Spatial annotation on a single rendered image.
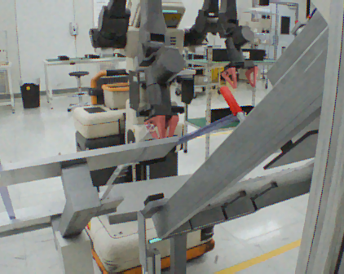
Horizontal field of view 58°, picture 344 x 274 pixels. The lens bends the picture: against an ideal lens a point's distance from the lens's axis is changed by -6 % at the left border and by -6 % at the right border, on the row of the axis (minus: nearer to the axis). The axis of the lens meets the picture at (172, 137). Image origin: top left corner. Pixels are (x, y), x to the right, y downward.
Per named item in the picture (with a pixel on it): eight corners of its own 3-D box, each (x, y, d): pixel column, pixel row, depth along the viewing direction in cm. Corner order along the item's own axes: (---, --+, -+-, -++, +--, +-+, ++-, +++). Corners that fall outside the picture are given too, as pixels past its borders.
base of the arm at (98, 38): (116, 30, 134) (88, 30, 129) (121, 17, 127) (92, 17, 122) (121, 46, 132) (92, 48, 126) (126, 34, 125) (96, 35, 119)
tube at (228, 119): (117, 168, 97) (116, 164, 97) (121, 168, 97) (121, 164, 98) (240, 117, 56) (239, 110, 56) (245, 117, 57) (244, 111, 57)
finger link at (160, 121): (187, 147, 76) (183, 108, 78) (160, 147, 72) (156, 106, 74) (171, 152, 82) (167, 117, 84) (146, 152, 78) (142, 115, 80)
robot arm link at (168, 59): (167, 50, 86) (136, 46, 82) (187, 27, 76) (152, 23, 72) (172, 92, 84) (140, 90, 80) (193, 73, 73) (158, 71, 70)
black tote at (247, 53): (216, 61, 299) (216, 49, 295) (205, 60, 313) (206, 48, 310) (263, 60, 323) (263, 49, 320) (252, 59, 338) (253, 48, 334)
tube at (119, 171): (92, 209, 91) (91, 205, 91) (97, 208, 91) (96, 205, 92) (146, 131, 48) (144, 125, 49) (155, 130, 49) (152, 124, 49)
